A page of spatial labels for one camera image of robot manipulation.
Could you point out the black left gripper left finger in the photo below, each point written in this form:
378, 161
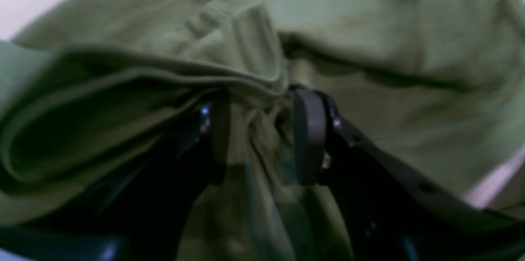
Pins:
138, 211

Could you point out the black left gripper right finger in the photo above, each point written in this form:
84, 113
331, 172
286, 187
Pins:
391, 211

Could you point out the green t-shirt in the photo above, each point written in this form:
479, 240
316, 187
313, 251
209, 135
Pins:
93, 84

